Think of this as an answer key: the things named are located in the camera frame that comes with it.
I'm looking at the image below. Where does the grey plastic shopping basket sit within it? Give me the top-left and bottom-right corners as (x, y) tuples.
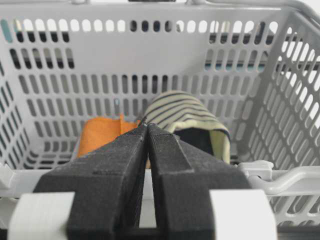
(0, 0), (320, 228)

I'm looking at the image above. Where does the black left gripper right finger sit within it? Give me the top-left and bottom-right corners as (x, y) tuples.
(147, 124), (251, 240)

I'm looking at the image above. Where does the grey basket handle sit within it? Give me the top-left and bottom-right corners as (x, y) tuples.
(237, 160), (320, 197)

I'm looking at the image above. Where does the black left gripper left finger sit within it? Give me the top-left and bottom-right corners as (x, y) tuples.
(34, 124), (148, 240)

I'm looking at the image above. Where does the orange cloth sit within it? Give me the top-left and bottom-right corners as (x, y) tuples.
(76, 114), (139, 157)

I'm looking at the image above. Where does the striped cream slipper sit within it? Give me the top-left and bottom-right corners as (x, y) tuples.
(142, 90), (231, 164)

